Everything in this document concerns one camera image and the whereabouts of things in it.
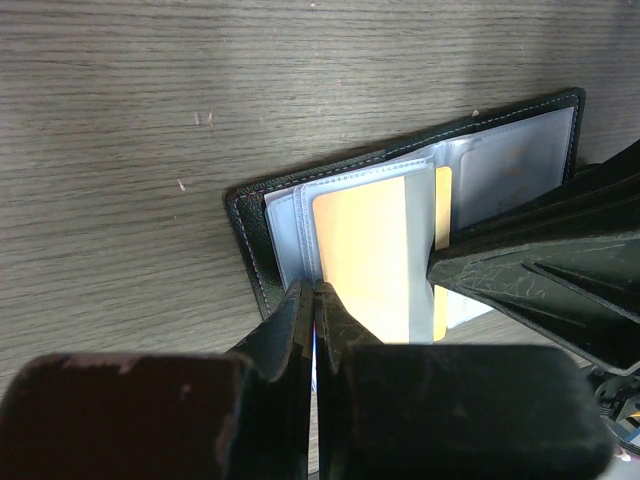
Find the gold card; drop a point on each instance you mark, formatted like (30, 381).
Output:
(375, 241)

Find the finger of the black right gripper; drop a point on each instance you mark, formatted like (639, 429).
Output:
(582, 295)
(588, 188)

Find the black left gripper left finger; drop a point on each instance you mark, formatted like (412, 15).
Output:
(241, 414)

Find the black leather card holder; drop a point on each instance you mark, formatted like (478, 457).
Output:
(499, 160)

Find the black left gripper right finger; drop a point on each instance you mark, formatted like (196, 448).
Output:
(407, 411)

